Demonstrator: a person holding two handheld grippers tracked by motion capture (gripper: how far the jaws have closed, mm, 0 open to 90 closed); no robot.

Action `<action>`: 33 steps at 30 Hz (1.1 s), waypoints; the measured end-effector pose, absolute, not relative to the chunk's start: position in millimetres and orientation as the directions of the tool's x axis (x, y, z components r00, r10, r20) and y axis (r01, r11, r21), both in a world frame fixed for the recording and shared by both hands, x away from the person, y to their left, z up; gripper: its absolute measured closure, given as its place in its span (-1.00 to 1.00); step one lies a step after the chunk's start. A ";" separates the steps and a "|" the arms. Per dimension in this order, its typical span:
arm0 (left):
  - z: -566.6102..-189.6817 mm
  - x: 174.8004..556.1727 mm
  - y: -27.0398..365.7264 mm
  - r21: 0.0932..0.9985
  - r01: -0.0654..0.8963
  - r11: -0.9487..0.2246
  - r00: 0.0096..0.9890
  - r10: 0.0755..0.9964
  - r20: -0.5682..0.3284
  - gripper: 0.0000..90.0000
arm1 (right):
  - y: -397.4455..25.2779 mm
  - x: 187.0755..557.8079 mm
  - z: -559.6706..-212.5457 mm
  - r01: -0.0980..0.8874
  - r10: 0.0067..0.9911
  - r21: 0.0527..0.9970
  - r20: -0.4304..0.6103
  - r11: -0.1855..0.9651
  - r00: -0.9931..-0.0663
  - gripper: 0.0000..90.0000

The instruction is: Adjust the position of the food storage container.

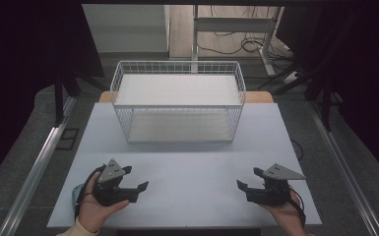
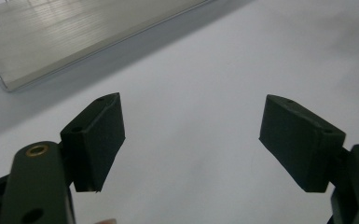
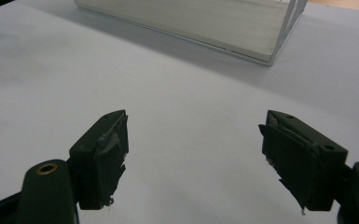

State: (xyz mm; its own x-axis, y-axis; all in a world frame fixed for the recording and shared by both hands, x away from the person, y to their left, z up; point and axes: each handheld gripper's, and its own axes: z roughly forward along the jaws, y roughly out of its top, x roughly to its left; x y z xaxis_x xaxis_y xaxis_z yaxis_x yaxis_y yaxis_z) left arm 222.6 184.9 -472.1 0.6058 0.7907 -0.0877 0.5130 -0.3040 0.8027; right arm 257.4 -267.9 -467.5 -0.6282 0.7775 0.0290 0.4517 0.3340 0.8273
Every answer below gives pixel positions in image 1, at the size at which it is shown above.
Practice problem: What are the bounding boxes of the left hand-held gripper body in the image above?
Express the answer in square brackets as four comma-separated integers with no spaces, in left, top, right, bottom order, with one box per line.
[93,158,140,207]

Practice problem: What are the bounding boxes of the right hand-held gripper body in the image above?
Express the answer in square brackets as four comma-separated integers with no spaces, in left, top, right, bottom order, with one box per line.
[245,162,307,207]

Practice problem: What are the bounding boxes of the person's left hand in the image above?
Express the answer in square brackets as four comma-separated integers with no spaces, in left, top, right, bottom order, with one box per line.
[77,171,131,234]

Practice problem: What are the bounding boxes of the person's right hand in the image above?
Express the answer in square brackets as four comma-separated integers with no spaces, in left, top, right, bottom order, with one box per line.
[258,186,307,232]

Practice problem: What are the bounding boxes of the black stand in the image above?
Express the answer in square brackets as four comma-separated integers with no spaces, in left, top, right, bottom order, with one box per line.
[53,63,110,128]
[259,62,344,133]

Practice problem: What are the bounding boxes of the white power strip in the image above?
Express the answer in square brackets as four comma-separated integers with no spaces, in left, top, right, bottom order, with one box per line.
[281,70,299,85]

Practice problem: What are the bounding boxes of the white cabinet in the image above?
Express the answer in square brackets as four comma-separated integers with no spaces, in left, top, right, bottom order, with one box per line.
[81,4,171,54]

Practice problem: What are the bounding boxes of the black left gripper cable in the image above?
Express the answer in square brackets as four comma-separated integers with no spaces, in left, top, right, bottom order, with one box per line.
[74,164,107,221]

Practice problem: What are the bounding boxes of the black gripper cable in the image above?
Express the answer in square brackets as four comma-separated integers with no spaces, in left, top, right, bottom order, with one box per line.
[74,164,107,221]
[287,186,307,228]

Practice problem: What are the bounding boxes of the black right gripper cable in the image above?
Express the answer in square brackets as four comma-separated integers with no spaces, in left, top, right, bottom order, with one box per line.
[287,186,307,228]

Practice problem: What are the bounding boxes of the blue wrist strap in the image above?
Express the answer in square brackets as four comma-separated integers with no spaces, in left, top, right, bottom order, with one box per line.
[71,183,86,207]

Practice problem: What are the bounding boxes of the black cable beside table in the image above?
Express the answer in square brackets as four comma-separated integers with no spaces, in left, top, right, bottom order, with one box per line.
[289,139,305,162]

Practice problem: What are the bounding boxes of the black square floor frame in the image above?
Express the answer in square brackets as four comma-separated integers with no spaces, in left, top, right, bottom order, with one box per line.
[55,127,81,152]

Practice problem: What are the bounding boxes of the aluminium rail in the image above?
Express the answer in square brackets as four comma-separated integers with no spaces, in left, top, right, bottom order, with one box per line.
[0,95,79,236]
[307,97,379,236]

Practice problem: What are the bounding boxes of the white wire basket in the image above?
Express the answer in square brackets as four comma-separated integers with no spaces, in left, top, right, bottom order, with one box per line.
[109,60,247,145]

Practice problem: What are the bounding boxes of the black floor cables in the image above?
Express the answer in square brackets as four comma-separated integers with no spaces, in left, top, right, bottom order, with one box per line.
[196,5,296,63]

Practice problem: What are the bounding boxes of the white metal desk frame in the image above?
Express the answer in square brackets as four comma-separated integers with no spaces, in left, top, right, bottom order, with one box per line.
[190,4,283,77]

